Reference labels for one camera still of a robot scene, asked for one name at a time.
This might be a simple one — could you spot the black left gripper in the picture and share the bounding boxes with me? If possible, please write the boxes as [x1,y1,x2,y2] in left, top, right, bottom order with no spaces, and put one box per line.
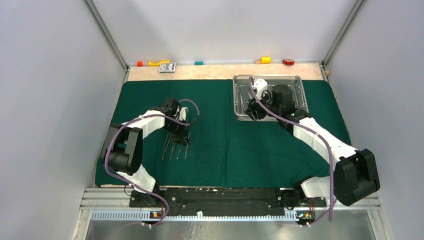
[163,117,190,146]

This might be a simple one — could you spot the metal mesh instrument tray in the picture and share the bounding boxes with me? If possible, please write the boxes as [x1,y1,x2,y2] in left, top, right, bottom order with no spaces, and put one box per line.
[232,74,309,122]

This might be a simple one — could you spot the surgical forceps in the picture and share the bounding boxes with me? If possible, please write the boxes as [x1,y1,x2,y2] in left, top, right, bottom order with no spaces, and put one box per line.
[239,91,250,115]

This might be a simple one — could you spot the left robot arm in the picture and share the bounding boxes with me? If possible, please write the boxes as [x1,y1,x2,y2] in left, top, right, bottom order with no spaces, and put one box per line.
[100,98,190,207]

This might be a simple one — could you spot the red toy block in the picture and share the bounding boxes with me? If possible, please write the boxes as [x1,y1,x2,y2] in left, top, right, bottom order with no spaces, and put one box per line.
[282,58,295,66]

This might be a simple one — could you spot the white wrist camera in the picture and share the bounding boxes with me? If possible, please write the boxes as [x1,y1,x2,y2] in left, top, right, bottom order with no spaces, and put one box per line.
[252,78,268,100]
[177,106,189,124]

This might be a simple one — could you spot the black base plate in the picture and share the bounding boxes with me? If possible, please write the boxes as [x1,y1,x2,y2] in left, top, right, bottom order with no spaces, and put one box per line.
[129,187,327,217]

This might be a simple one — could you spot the steel tweezers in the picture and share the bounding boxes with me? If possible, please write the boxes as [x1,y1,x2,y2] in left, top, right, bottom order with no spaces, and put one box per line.
[184,144,189,159]
[176,144,184,160]
[169,142,177,160]
[161,133,171,160]

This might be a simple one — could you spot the playing card box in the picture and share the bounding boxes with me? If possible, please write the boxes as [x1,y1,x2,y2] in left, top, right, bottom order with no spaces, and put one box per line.
[159,62,176,73]

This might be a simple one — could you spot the yellow wooden block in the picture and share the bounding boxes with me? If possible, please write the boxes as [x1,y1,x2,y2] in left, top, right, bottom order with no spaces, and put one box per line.
[260,56,272,64]

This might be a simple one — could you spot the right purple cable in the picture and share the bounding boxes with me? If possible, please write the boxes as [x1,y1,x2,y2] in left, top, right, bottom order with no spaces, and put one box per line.
[248,76,338,228]

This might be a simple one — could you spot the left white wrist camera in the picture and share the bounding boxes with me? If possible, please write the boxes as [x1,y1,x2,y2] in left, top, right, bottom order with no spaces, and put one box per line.
[177,106,189,124]

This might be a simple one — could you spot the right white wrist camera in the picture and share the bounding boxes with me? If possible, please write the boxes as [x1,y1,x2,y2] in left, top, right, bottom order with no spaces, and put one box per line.
[252,78,268,100]

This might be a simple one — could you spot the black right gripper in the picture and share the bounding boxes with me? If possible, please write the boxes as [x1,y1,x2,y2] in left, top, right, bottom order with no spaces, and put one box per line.
[245,89,282,121]

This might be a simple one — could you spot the dark green surgical drape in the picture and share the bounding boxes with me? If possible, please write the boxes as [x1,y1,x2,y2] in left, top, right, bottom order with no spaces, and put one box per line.
[95,78,352,189]

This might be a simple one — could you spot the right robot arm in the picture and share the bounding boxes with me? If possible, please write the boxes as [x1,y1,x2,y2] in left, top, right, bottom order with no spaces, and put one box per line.
[245,78,381,206]

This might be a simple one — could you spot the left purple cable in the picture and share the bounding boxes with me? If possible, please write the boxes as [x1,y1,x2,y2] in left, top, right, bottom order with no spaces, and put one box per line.
[103,98,201,229]

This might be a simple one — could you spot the purple cable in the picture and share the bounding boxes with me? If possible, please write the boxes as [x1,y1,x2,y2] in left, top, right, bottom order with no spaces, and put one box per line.
[248,76,338,228]
[103,98,201,229]

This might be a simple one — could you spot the aluminium frame rail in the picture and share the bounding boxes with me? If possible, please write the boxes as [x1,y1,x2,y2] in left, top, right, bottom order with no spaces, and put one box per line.
[80,187,382,210]

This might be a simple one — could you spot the yellow toy piece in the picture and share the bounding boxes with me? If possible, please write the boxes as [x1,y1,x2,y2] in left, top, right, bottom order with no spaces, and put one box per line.
[148,60,170,67]

